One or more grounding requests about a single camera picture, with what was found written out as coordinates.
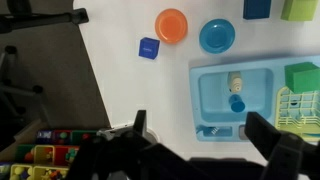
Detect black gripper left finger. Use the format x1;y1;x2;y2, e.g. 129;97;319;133
64;110;158;180

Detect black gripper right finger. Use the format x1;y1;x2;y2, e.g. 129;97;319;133
244;111;320;180

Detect blue printed building block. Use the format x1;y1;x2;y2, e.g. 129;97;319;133
138;36;161;61

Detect light blue toy sink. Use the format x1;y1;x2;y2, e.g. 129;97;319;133
188;54;320;143

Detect dark blue building block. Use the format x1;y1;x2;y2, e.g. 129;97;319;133
242;0;272;20

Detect lime green building block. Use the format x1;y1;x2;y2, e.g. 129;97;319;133
280;0;320;22

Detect yellow toy dish rack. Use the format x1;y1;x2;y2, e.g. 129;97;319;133
275;85;320;138

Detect small blue toy cup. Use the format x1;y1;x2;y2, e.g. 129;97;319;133
228;93;246;113

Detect colourful toy storage bins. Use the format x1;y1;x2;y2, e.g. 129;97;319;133
0;129;108;180

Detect orange toy plate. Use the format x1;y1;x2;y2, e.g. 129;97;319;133
154;8;189;45

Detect blue toy plate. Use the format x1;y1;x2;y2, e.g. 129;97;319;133
198;18;236;55

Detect brown cardboard box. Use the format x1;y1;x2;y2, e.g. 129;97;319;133
0;119;46;163

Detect black tripod stand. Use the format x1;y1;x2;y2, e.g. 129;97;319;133
0;0;90;129

